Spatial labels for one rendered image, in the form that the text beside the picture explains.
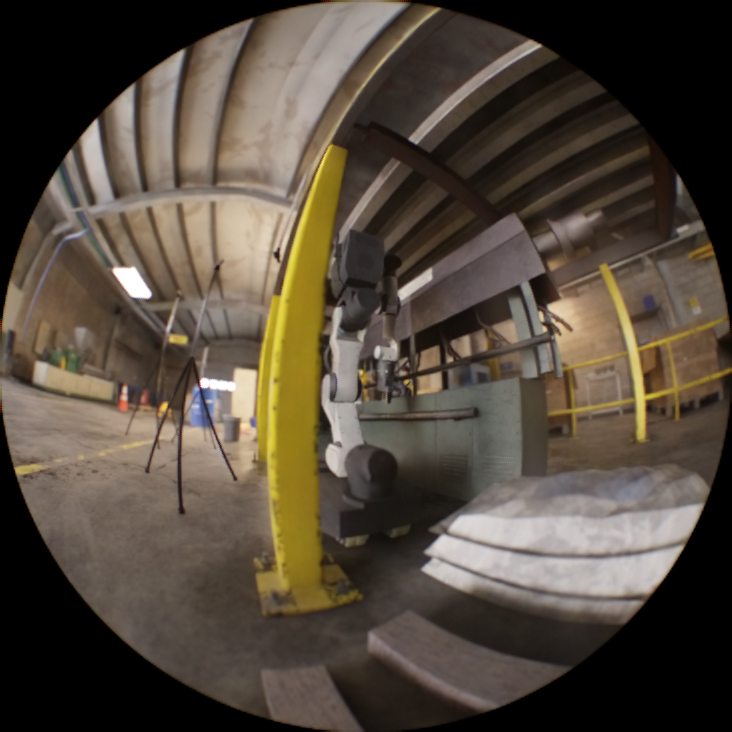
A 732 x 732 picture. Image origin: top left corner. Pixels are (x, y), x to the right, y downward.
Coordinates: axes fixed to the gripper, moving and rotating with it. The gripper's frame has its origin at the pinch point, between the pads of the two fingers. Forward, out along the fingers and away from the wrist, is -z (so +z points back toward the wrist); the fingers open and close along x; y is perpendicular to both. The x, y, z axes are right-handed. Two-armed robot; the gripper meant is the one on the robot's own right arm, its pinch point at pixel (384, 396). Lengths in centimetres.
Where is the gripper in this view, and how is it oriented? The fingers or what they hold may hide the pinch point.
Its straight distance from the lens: 116.5
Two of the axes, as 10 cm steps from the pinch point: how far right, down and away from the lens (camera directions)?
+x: -3.8, 0.2, 9.3
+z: 0.8, -10.0, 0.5
